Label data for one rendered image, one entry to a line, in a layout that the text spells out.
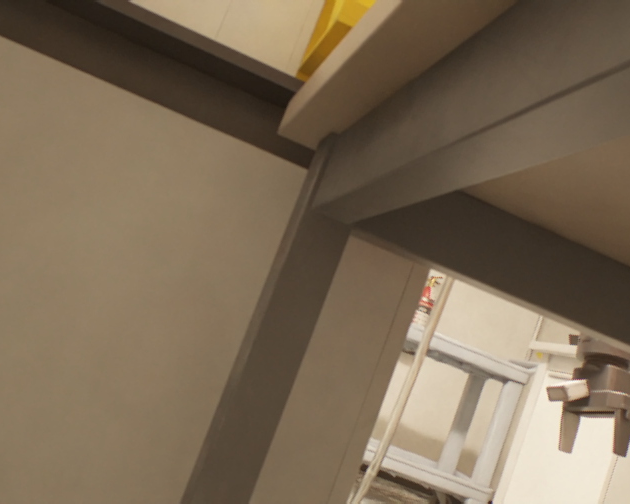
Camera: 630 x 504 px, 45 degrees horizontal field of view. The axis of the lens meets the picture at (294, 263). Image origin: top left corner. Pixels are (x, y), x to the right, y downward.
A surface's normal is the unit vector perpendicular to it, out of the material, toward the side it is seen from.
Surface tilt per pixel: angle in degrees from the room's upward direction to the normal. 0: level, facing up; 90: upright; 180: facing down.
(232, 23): 90
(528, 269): 90
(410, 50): 180
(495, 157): 180
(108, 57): 90
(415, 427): 90
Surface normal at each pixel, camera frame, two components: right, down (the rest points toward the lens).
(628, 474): 0.22, -0.04
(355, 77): -0.36, 0.93
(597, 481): -0.91, -0.37
